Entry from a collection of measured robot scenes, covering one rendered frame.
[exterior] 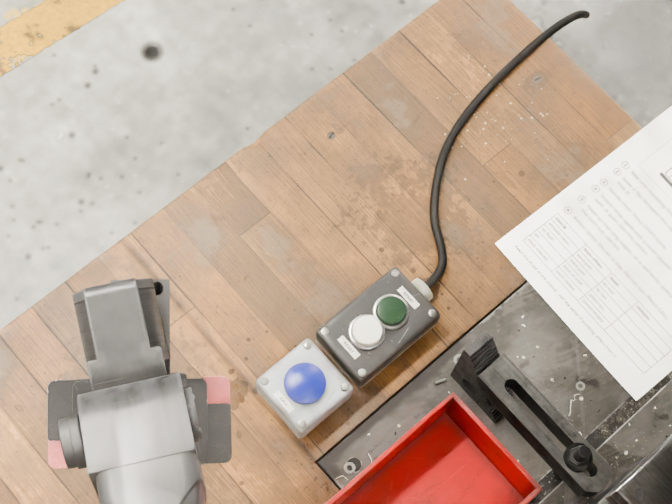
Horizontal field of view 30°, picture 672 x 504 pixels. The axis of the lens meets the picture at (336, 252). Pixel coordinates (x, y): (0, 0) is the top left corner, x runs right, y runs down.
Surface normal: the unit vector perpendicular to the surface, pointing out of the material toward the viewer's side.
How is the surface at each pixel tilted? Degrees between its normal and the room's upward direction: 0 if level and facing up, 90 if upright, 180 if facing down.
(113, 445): 10
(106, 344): 15
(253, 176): 0
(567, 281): 1
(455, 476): 0
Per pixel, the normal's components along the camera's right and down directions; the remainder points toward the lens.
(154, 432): 0.01, -0.51
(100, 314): 0.11, -0.11
